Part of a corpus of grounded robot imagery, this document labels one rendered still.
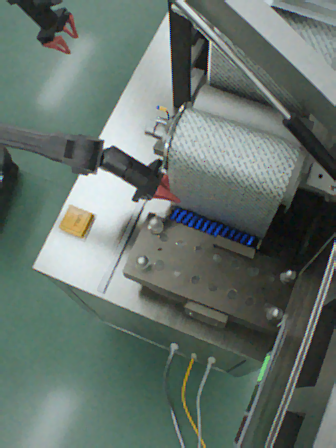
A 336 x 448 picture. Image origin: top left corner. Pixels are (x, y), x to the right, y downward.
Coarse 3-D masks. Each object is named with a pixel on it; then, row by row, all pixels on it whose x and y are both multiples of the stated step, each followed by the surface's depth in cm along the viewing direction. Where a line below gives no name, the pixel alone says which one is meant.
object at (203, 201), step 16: (176, 176) 103; (176, 192) 110; (192, 192) 107; (208, 192) 103; (192, 208) 115; (208, 208) 111; (224, 208) 108; (240, 208) 104; (256, 208) 101; (224, 224) 116; (240, 224) 112; (256, 224) 108
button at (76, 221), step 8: (72, 208) 130; (64, 216) 130; (72, 216) 130; (80, 216) 129; (88, 216) 129; (64, 224) 129; (72, 224) 129; (80, 224) 129; (88, 224) 130; (72, 232) 128; (80, 232) 128
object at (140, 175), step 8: (136, 160) 109; (160, 160) 110; (128, 168) 107; (136, 168) 108; (144, 168) 109; (152, 168) 111; (120, 176) 109; (128, 176) 108; (136, 176) 108; (144, 176) 108; (152, 176) 109; (136, 184) 109; (144, 184) 109; (136, 192) 112; (144, 192) 107; (136, 200) 111
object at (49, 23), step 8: (48, 8) 123; (64, 8) 127; (40, 16) 122; (48, 16) 123; (56, 16) 125; (40, 24) 124; (48, 24) 125; (56, 24) 125; (40, 32) 128; (48, 32) 125; (40, 40) 127
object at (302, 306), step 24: (312, 240) 97; (312, 264) 85; (312, 288) 75; (288, 312) 92; (312, 312) 68; (288, 336) 81; (288, 360) 71; (264, 384) 85; (288, 384) 65; (264, 408) 75; (264, 432) 66
